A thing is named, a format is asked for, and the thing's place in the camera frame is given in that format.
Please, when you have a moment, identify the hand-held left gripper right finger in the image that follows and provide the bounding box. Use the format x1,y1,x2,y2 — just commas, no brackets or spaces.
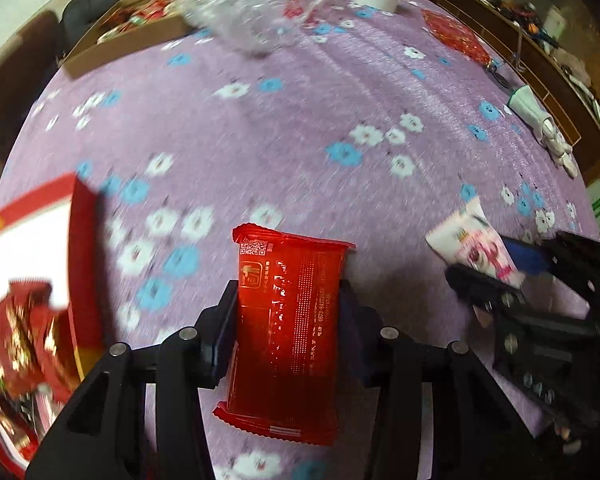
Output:
340,280,536,480

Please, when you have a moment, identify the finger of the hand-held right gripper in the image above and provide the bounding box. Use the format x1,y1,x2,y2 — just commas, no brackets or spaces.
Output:
445,265,600,339
502,231,600,306

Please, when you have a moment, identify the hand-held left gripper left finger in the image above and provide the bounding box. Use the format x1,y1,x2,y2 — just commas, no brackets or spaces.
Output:
25,280,241,480

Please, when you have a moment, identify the white pink snack packet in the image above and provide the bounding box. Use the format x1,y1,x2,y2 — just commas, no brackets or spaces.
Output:
425,196,528,288

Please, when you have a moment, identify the red snack packet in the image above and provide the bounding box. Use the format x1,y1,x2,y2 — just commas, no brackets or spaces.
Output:
212,223,357,447

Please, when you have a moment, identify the red-rimmed white box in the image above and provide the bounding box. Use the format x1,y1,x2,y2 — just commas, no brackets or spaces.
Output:
0,172,106,480

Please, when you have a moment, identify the person's right hand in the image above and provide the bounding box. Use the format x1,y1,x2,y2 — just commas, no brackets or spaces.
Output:
552,422,583,457

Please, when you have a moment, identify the white plastic object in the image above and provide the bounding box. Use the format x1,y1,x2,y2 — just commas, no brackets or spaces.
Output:
505,86,551,128

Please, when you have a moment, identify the wooden shelf unit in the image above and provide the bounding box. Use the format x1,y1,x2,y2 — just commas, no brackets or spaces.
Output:
420,0,600,186

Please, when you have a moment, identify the purple floral tablecloth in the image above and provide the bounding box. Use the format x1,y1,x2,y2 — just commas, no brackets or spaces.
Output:
0,0,600,480

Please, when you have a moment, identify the heap of red foil packets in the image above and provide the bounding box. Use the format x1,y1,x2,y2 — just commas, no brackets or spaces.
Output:
0,280,81,461

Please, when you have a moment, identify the red patterned pouch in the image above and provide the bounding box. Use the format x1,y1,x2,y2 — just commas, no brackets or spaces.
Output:
421,9,493,66

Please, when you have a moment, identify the brown cardboard box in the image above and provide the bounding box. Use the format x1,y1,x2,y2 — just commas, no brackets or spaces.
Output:
62,0,191,78

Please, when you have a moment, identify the clear plastic bag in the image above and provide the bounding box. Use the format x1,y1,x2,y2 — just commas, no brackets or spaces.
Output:
175,0,351,58

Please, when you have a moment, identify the heap of mixed snack packets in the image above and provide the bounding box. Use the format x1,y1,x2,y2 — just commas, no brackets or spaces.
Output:
97,0,181,43

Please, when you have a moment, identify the brown armchair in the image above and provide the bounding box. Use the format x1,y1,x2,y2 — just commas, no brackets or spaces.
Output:
0,10,63,126

